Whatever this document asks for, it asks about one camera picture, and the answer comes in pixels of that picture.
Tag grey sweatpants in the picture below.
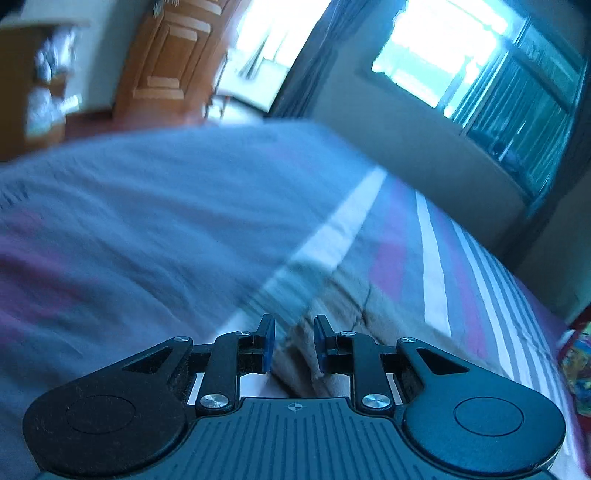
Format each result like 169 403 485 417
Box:
242 261 507 397

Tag striped purple bed sheet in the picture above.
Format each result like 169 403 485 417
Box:
1 121 584 479

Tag colourful folded blanket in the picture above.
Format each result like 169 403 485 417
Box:
558 315 590 418

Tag wooden chair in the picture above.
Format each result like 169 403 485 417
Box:
204 52 230 119

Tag dark teal left curtain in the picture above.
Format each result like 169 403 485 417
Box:
266 0 379 119

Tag brown wooden door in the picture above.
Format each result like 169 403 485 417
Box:
113 0 249 120

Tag wooden shelf cabinet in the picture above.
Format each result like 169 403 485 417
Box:
1 20 88 162

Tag window with frame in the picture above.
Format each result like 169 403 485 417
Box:
372 1 583 198

